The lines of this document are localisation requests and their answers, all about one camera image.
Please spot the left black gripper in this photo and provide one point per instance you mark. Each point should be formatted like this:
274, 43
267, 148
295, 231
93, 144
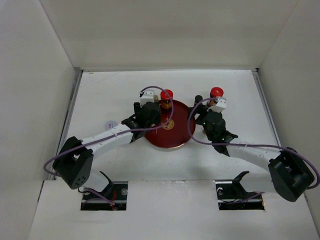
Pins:
137, 107

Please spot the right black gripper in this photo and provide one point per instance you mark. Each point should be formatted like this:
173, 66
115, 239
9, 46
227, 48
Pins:
202, 109

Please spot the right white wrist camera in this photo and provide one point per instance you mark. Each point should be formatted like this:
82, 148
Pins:
217, 104

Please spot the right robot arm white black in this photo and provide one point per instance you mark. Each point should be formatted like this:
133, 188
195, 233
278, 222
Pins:
289, 172

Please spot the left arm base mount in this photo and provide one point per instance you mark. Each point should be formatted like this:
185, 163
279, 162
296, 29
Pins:
100, 193

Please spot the red lid sauce jar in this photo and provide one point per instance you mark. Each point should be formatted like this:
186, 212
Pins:
165, 99
216, 92

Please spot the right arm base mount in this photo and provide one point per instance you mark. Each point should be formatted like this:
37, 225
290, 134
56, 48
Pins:
231, 195

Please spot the round red lacquer tray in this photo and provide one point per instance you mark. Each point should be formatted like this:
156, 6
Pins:
175, 133

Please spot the small yellow label bottle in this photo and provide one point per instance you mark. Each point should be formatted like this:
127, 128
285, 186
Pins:
156, 99

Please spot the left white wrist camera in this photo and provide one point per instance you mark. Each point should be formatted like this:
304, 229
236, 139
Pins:
146, 96

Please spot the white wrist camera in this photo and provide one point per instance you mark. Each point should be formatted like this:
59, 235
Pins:
217, 104
146, 96

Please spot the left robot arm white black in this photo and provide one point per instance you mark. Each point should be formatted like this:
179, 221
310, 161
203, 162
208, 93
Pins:
74, 165

